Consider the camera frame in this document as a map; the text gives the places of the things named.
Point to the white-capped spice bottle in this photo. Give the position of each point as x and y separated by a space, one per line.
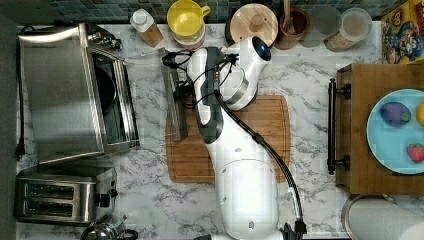
145 26

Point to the red toy strawberry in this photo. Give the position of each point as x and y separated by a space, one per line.
416 152

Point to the paper towel roll on holder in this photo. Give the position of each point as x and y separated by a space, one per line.
379 217

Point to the wooden spoon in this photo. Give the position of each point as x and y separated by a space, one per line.
288 23

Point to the wooden tray with black handle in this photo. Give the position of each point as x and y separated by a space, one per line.
352 96

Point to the yellow cereal box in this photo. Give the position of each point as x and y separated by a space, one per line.
403 34

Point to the plastic-lidded cereal jar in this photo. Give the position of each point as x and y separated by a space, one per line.
356 24

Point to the bamboo cutting board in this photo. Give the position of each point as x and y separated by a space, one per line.
188 159

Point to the glass oven door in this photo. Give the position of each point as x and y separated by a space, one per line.
172 86

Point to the black canister with wooden lid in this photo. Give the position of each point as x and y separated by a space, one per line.
252 20

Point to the orange toy fruit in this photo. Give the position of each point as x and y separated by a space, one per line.
420 114

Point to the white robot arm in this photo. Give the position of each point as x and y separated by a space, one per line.
245 181

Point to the brown ceramic utensil crock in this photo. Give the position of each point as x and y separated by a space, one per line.
300 23

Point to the frosted plastic cup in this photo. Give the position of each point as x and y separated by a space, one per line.
324 22

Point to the silver two-slot toaster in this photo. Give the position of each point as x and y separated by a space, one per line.
75 196

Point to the light blue plate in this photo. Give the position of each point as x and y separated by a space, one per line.
389 143

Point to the yellow ceramic mug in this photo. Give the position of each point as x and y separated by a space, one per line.
185 18

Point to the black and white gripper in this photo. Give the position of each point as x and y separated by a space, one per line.
201 70

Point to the dark pan inside oven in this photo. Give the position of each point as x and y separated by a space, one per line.
106 89

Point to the purple toy eggplant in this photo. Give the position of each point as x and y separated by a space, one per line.
395 114

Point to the silver toaster oven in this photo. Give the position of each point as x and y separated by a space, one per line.
57 65

